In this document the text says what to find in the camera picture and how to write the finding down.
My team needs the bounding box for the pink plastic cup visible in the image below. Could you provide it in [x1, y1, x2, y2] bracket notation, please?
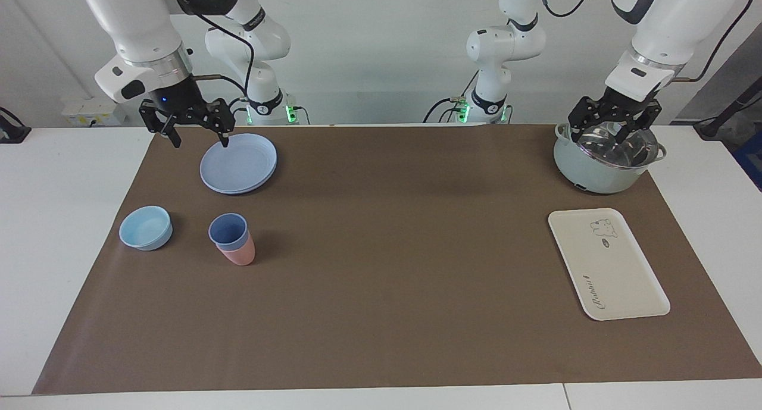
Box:
[215, 234, 257, 267]

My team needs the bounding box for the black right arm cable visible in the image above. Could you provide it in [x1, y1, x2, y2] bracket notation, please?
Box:
[190, 11, 257, 98]

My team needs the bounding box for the black table clamp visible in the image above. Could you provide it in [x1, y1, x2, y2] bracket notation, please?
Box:
[0, 107, 32, 145]

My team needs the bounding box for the blue plastic cup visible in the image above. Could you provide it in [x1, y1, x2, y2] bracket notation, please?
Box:
[208, 212, 250, 252]

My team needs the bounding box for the white wall socket box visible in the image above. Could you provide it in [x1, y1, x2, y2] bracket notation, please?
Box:
[61, 97, 127, 127]

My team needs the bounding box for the glass pot lid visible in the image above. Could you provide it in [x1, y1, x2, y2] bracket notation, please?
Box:
[574, 126, 661, 170]

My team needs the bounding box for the pale green cooking pot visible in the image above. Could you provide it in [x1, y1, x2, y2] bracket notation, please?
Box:
[552, 123, 668, 195]

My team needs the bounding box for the brown table mat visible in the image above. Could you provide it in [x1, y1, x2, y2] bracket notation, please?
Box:
[32, 123, 762, 395]

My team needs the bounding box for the light blue bowl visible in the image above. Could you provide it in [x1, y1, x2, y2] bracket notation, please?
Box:
[118, 205, 174, 251]

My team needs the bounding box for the black base cable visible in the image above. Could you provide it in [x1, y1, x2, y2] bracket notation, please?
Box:
[221, 96, 248, 126]
[422, 70, 480, 124]

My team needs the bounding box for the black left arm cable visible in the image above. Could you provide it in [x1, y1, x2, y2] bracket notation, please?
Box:
[676, 0, 755, 84]

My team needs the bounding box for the blue box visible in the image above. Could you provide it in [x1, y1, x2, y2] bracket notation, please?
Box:
[732, 130, 762, 192]

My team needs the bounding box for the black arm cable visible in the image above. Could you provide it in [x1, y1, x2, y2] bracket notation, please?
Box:
[190, 11, 257, 98]
[676, 0, 755, 84]

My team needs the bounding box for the pale blue plate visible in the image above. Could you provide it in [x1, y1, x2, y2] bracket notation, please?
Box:
[199, 133, 278, 195]

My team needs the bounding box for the black stand with cable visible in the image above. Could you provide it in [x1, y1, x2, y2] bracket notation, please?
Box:
[693, 77, 762, 140]

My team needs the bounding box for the cream tray with rabbit print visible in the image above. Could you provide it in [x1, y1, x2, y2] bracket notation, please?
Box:
[547, 208, 672, 322]

